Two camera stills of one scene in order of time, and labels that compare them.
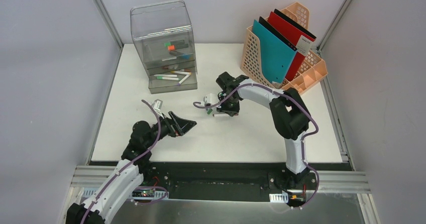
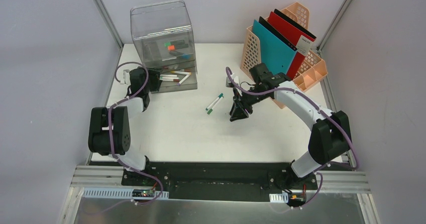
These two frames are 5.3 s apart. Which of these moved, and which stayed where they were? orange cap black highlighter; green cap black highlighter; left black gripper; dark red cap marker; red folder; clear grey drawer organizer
Moved: dark red cap marker; left black gripper
Stayed: green cap black highlighter; clear grey drawer organizer; orange cap black highlighter; red folder
